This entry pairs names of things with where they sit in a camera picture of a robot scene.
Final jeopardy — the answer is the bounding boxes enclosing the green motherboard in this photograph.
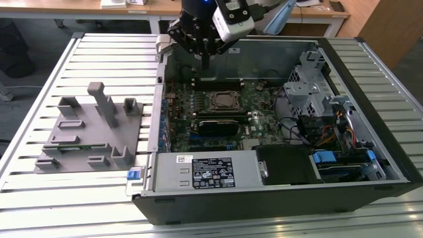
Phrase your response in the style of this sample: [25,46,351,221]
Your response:
[163,79,287,152]

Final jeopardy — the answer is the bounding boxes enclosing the wooden cabinet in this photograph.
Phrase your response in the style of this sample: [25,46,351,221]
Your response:
[335,0,423,71]

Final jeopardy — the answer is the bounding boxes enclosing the black graphics card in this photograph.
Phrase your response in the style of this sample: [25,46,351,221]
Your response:
[197,119,239,136]

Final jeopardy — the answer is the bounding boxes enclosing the grey parts rack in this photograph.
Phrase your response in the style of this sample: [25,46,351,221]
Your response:
[32,81,144,175]

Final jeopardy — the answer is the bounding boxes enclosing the silver power supply unit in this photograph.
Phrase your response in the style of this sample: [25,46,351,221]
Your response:
[144,151,265,193]

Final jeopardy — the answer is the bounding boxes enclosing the black PC case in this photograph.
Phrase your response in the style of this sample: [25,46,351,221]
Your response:
[131,34,423,226]

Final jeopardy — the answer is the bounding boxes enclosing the green RAM stick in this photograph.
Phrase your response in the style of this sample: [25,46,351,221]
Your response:
[56,144,107,151]

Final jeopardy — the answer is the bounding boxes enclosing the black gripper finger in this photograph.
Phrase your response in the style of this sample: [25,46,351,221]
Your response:
[167,18,207,70]
[205,36,239,70]

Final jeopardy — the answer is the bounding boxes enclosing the plain white box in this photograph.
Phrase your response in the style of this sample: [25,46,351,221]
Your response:
[100,0,128,9]

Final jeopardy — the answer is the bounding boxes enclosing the grey stand foot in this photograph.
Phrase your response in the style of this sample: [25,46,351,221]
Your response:
[0,82,14,102]

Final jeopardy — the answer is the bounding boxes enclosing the CPU socket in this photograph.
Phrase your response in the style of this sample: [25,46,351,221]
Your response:
[207,90,248,112]

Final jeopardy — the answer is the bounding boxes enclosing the metal socket cover frame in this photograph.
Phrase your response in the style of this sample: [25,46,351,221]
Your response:
[208,91,245,110]

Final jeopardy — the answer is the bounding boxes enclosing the black bin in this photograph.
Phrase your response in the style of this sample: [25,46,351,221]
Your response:
[0,18,36,79]

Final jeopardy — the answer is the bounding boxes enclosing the CPU with silver top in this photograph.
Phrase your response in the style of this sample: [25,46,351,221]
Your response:
[215,95,237,107]

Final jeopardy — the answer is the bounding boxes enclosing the black plastic shroud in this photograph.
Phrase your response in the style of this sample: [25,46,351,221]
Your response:
[256,145,323,186]

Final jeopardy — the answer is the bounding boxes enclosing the black RAM slot white clips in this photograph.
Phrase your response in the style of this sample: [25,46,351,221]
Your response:
[197,114,251,118]
[191,78,245,82]
[191,84,245,88]

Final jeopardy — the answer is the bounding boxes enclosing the silver disk bay cage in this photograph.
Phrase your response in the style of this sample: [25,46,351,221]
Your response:
[283,51,335,117]

